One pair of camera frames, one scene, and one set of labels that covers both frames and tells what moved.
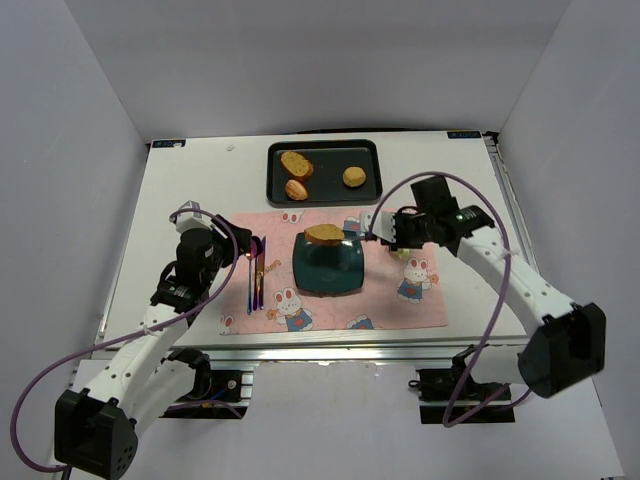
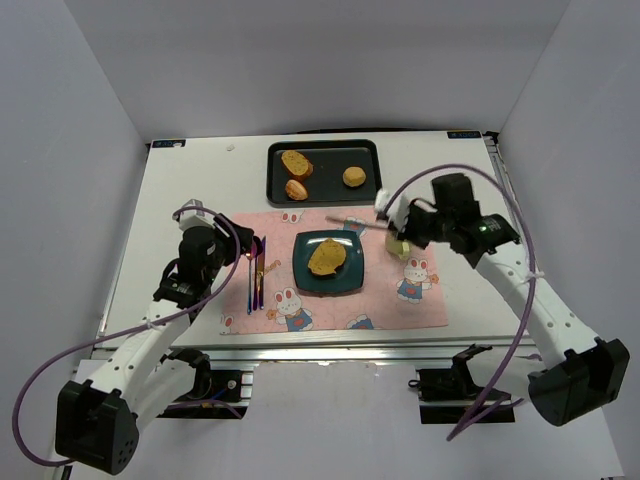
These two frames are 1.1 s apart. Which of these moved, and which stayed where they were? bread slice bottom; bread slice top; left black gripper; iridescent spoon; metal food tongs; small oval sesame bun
Moved: metal food tongs; bread slice top
Stayed: bread slice bottom; left black gripper; iridescent spoon; small oval sesame bun
